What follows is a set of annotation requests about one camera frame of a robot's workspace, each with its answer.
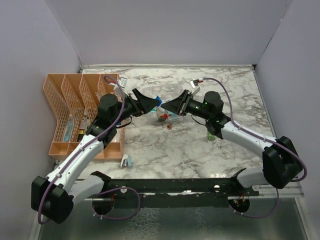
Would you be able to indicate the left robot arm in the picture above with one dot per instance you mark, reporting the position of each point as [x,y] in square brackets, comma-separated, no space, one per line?
[55,195]

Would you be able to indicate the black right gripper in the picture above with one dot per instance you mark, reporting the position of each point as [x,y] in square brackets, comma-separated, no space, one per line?
[179,105]

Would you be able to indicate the medicine box in organizer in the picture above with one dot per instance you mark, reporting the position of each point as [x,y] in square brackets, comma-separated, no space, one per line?
[83,124]

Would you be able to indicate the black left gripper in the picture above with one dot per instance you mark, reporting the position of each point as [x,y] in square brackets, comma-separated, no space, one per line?
[142,105]

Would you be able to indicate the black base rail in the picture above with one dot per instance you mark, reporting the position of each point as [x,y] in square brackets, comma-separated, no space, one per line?
[173,193]

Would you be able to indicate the brown bottle orange cap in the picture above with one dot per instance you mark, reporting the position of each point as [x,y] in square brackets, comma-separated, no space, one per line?
[161,117]

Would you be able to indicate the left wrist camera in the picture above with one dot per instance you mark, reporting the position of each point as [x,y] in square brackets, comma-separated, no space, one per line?
[122,81]

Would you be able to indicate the clear plastic medicine box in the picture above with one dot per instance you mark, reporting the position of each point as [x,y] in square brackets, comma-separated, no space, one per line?
[166,93]

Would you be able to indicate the white teal thermometer case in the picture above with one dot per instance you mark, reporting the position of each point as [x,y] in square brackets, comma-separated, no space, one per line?
[126,161]

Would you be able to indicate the small green packet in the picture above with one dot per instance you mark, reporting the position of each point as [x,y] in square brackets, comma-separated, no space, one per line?
[210,136]

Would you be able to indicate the blue item in organizer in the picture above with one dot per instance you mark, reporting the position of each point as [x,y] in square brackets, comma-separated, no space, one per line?
[68,129]

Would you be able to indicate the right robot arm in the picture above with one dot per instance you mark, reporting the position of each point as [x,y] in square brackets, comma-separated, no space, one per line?
[279,157]

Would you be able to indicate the orange plastic file organizer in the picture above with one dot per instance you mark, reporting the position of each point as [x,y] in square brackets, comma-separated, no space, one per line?
[77,95]

